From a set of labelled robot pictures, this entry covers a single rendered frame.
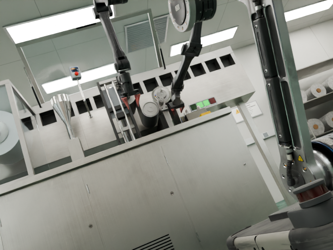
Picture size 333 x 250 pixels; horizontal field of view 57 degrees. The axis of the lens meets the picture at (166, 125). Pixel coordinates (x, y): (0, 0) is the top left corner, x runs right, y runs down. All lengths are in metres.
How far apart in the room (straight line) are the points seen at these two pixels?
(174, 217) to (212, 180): 0.32
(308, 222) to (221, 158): 1.28
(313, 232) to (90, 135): 2.10
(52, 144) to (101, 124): 0.42
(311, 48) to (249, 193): 4.98
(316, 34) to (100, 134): 5.25
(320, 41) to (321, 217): 6.23
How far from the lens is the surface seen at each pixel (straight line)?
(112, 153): 1.88
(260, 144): 2.91
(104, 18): 1.93
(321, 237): 0.72
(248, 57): 6.01
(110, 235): 1.84
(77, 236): 1.86
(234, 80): 2.90
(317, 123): 5.35
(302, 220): 0.75
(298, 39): 6.65
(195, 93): 2.75
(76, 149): 2.29
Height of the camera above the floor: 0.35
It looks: 17 degrees up
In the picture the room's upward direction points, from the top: 23 degrees counter-clockwise
